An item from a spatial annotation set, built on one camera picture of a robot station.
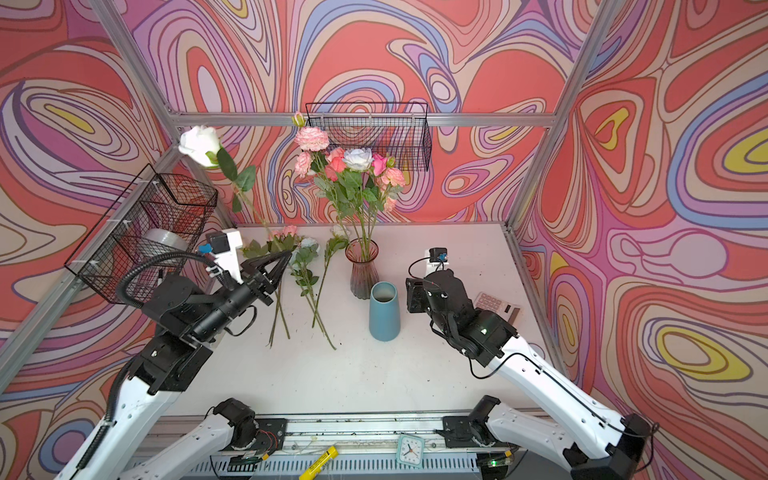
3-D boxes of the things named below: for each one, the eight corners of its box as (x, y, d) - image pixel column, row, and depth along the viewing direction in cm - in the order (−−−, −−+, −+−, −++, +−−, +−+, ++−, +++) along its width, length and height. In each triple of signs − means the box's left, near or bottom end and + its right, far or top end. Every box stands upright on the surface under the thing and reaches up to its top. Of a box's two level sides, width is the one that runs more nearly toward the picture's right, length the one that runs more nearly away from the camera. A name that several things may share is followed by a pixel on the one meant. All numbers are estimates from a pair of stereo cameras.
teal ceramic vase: (371, 349, 89) (368, 316, 73) (372, 317, 96) (370, 281, 80) (399, 349, 90) (402, 316, 73) (398, 318, 96) (401, 281, 80)
